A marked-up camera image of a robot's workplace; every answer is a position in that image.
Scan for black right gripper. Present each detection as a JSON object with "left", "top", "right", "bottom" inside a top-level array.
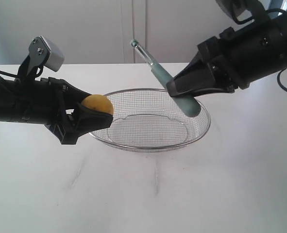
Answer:
[{"left": 173, "top": 6, "right": 287, "bottom": 97}]

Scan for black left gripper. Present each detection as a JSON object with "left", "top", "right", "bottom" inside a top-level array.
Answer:
[{"left": 10, "top": 77, "right": 113, "bottom": 145}]

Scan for yellow lemon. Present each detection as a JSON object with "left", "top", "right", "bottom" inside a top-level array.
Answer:
[{"left": 81, "top": 94, "right": 114, "bottom": 115}]

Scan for teal handled peeler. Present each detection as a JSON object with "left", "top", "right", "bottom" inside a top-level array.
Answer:
[{"left": 131, "top": 39, "right": 201, "bottom": 117}]

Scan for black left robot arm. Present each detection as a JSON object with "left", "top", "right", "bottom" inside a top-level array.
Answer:
[{"left": 0, "top": 76, "right": 113, "bottom": 145}]

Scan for white cabinet doors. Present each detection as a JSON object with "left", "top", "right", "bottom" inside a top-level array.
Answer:
[{"left": 0, "top": 0, "right": 232, "bottom": 65}]

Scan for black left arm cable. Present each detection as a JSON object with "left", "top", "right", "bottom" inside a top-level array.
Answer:
[{"left": 0, "top": 65, "right": 43, "bottom": 84}]

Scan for oval wire mesh basket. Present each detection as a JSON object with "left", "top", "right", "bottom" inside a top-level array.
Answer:
[{"left": 91, "top": 88, "right": 211, "bottom": 152}]

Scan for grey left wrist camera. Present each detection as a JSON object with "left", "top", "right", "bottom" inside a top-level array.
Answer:
[{"left": 28, "top": 35, "right": 65, "bottom": 72}]

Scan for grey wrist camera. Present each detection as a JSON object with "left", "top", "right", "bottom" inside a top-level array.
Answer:
[
  {"left": 215, "top": 0, "right": 248, "bottom": 19},
  {"left": 28, "top": 35, "right": 65, "bottom": 72}
]

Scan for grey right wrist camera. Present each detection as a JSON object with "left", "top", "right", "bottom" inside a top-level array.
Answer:
[{"left": 215, "top": 0, "right": 248, "bottom": 19}]

